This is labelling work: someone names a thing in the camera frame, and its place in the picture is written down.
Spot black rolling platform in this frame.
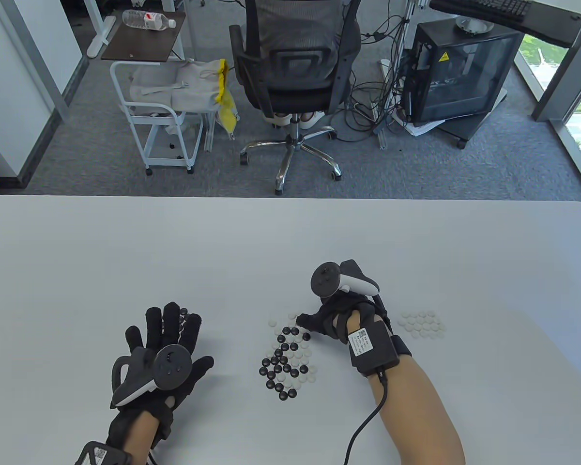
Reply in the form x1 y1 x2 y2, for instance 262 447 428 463
436 87 509 150

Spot black keyboard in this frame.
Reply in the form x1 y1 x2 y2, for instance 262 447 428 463
472 0 533 22

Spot yellow plastic bag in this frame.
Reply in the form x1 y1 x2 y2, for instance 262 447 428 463
215 59 240 141

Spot person's right hand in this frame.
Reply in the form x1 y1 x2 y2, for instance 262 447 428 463
295 291 393 345

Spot white desk leg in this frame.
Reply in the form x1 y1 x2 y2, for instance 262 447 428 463
85 0 118 60

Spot group of white go stones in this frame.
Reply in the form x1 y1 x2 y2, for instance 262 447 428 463
398 310 447 339

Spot small brown side table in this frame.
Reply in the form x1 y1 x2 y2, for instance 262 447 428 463
101 10 187 62

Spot pile of mixed go stones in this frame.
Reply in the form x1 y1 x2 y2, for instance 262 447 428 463
259 312 319 402

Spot black white hand controller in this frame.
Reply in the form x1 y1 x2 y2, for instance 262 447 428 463
111 344 193 407
310 260 381 297

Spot aluminium profile stand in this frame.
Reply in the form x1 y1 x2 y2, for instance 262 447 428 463
378 0 417 148

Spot grey fabric bag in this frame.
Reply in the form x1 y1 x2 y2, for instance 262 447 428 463
128 61 223 114

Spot white papers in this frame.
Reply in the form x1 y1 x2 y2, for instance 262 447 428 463
392 109 446 137

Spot black framed wrist camera module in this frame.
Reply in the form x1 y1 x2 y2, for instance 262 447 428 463
75 441 132 465

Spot person's left hand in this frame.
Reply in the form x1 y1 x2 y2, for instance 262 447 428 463
109 303 214 449

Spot tangle of black cables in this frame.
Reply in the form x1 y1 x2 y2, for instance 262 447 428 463
336 0 417 143

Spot clear plastic water bottle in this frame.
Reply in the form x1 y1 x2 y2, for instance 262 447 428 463
122 9 177 31

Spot black desk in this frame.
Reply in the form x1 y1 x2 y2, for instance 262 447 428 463
428 0 581 48

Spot white metal cart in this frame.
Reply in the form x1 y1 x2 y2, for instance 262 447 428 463
110 61 205 176

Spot black mesh office chair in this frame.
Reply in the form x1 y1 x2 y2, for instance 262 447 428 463
229 0 363 196

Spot person's right forearm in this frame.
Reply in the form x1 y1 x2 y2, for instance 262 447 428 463
341 310 465 465

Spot black boxed wrist camera module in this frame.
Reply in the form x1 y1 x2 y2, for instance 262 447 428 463
347 322 412 378

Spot white bowl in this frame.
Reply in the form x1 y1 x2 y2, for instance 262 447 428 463
455 15 494 35

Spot black computer tower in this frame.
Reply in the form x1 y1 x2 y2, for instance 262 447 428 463
401 20 524 124

